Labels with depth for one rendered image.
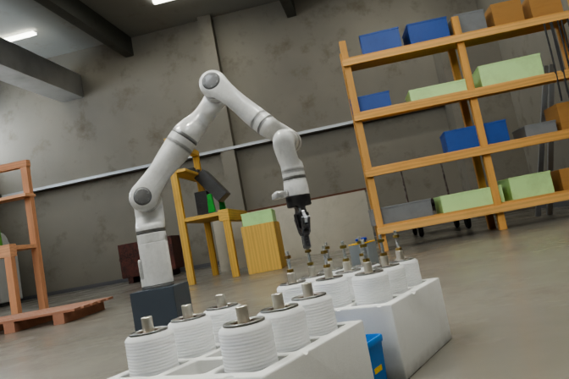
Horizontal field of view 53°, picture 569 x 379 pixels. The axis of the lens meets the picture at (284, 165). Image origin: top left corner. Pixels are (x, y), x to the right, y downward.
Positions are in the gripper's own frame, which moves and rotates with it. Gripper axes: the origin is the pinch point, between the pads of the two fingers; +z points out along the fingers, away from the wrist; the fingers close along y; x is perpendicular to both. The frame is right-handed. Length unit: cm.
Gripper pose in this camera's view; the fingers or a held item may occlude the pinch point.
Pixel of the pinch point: (306, 242)
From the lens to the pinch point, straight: 172.3
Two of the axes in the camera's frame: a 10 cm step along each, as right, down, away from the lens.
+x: -9.7, 1.6, -1.8
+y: -1.6, 1.5, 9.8
